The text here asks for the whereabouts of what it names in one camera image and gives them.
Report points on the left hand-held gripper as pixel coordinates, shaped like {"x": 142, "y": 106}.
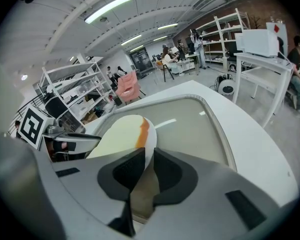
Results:
{"x": 32, "y": 126}

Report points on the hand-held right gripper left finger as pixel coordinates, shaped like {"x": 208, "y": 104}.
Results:
{"x": 85, "y": 184}

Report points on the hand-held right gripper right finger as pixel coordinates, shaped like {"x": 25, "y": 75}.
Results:
{"x": 210, "y": 191}

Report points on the grey square plate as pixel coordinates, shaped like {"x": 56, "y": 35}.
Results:
{"x": 190, "y": 134}

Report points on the pale slice of bread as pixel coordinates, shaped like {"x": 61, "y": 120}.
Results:
{"x": 126, "y": 136}

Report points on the black cylindrical device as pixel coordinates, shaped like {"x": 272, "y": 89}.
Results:
{"x": 55, "y": 107}

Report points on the white metal shelf rack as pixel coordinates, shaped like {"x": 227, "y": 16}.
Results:
{"x": 223, "y": 34}
{"x": 72, "y": 89}

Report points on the pink padded chair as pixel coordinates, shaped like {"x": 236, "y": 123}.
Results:
{"x": 127, "y": 86}

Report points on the round white wheeled device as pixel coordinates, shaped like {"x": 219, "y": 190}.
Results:
{"x": 226, "y": 86}

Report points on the dark wooden chair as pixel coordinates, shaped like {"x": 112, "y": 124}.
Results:
{"x": 165, "y": 72}

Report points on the black glass door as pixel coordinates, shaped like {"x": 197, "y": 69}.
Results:
{"x": 141, "y": 60}

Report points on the low white work table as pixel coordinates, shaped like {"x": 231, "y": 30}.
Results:
{"x": 190, "y": 61}

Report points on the long ceiling tube light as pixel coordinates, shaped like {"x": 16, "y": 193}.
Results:
{"x": 167, "y": 26}
{"x": 131, "y": 39}
{"x": 110, "y": 7}

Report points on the white side table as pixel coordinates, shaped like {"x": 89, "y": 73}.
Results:
{"x": 262, "y": 69}

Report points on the white microwave oven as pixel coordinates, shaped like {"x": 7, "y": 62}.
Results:
{"x": 258, "y": 42}

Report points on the white board with red diamond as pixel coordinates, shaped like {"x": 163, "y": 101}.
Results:
{"x": 280, "y": 31}

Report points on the round wall lamp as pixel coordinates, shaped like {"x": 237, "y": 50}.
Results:
{"x": 24, "y": 77}

